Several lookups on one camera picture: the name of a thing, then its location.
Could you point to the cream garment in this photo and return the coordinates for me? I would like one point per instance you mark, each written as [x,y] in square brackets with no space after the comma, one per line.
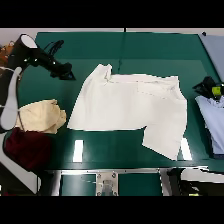
[41,116]

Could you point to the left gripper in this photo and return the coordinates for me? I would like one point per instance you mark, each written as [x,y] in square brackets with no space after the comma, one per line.
[62,71]

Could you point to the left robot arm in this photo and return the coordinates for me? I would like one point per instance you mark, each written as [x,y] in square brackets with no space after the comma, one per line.
[11,90]

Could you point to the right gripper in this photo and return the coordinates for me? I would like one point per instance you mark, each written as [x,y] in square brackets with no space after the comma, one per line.
[206,86]

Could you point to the dark red garment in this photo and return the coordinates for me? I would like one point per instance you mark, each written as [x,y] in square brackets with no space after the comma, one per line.
[28,148]

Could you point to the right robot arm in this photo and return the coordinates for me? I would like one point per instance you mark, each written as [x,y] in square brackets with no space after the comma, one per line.
[206,181]

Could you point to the silver frame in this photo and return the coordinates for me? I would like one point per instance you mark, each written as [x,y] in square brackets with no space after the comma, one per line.
[106,181]

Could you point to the white shirt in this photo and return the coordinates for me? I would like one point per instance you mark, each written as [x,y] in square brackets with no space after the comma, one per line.
[133,106]

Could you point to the pale blue garment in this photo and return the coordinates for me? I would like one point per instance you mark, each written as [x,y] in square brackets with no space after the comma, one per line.
[215,123]

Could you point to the heap of clothes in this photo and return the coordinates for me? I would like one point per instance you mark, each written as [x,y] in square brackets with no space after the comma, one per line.
[5,53]

